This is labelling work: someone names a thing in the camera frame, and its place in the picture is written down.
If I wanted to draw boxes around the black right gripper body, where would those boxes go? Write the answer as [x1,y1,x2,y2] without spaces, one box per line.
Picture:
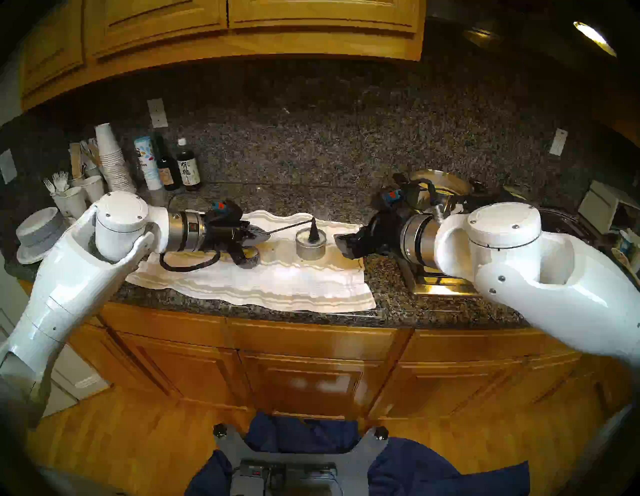
[361,207,416,257]

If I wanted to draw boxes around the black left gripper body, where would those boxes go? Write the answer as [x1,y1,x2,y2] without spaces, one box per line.
[204,220,258,268]

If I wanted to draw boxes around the black candle snuffer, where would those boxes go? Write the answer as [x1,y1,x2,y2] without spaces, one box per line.
[269,216,322,245]

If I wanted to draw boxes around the large silver tin candle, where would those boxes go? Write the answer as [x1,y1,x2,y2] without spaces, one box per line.
[295,229,327,261]

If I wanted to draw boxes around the white striped kitchen towel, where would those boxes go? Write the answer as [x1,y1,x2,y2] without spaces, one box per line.
[126,210,377,314]

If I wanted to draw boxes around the soy sauce bottle white label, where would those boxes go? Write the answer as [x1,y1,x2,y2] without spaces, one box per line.
[176,138,203,192]

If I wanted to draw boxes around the dark bottle brown label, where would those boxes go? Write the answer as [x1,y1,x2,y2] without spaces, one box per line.
[154,135,182,191]

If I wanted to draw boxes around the stainless steel pot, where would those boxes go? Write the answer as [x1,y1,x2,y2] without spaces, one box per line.
[392,170,475,213]

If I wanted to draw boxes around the white salt canister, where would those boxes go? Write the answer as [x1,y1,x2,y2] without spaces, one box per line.
[133,136,164,191]

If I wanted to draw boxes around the wooden lower cabinets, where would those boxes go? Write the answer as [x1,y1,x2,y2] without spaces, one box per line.
[70,295,640,422]

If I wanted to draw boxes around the wooden cabinets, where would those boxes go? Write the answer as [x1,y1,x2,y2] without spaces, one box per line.
[19,0,427,112]
[70,295,640,422]

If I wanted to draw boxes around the tall stack of paper cups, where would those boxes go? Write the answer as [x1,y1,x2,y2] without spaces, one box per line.
[94,123,137,196]

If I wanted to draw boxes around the dark pan with lid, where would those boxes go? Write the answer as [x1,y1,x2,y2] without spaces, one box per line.
[495,182,538,203]

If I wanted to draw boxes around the bundle of wrapped chopsticks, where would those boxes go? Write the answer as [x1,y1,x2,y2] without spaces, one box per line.
[80,138,103,168]

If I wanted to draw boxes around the wooden upper cabinets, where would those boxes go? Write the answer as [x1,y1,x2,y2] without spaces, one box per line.
[19,0,427,112]

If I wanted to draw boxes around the white countertop appliance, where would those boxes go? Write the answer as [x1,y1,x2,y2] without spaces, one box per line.
[577,180,640,236]

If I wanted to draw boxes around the dark blue cloth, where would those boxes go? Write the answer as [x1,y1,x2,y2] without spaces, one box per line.
[184,412,531,496]

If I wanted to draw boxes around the black power strip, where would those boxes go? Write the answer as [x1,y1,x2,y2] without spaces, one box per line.
[239,461,337,481]

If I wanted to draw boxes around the black range hood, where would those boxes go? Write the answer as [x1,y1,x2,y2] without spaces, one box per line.
[425,0,640,116]

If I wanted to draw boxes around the range hood lamp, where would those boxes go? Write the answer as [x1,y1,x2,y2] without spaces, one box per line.
[573,21,618,58]

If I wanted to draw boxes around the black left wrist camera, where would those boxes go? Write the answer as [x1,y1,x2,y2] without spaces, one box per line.
[205,199,244,223]

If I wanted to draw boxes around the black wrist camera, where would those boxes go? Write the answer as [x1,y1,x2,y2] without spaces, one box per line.
[371,184,405,211]
[205,199,244,223]

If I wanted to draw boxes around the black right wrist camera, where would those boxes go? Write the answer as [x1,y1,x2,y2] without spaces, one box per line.
[371,184,405,211]

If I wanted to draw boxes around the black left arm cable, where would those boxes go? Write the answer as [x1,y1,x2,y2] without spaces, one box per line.
[159,194,222,273]

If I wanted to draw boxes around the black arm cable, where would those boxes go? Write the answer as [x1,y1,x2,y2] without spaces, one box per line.
[400,175,446,221]
[159,194,222,273]

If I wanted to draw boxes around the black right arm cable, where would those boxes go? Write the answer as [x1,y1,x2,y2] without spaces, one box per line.
[400,175,446,221]

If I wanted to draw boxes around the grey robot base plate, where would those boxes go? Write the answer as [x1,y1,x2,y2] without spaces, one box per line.
[212,424,390,496]

